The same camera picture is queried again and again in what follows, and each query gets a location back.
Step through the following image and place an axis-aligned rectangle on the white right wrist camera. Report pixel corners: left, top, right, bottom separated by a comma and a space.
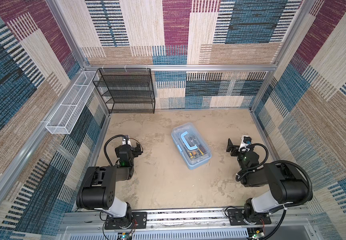
239, 135, 252, 153

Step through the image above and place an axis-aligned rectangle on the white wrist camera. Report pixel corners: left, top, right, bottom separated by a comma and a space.
239, 135, 252, 153
122, 135, 132, 146

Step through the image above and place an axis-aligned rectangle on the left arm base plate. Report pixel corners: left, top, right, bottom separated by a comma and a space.
104, 212, 148, 231

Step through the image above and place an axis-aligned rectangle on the white wire mesh basket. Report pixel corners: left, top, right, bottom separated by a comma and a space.
46, 71, 96, 135

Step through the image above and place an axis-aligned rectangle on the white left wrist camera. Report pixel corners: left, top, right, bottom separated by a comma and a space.
122, 135, 132, 146

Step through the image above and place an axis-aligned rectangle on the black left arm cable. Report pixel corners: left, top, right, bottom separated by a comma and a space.
103, 134, 129, 167

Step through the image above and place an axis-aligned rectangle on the black mesh shelf rack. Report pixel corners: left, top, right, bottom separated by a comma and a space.
93, 68, 156, 114

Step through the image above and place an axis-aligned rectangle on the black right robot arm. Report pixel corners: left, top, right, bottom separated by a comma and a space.
224, 136, 313, 225

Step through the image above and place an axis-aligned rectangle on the light blue plastic tool box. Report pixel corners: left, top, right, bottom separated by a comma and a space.
171, 123, 212, 170

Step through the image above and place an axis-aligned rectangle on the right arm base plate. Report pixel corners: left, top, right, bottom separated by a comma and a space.
226, 208, 272, 226

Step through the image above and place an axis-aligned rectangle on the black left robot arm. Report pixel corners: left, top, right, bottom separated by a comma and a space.
76, 143, 143, 226

